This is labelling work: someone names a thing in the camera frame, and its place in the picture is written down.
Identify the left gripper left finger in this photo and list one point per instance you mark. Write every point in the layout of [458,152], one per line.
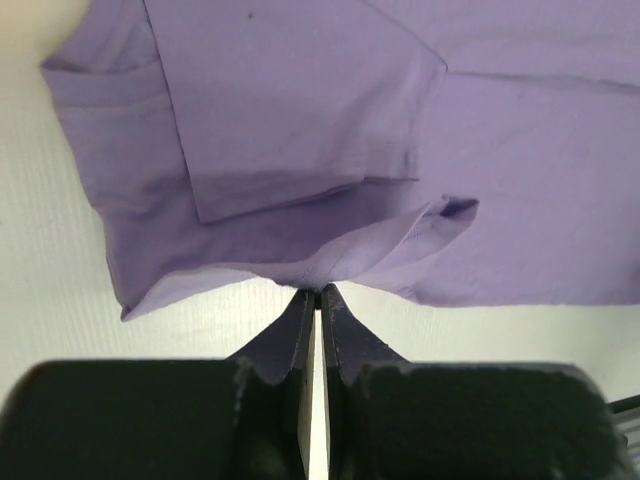
[241,417]

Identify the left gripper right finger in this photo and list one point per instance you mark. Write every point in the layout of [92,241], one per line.
[391,418]

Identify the purple t shirt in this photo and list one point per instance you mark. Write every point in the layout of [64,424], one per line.
[454,153]

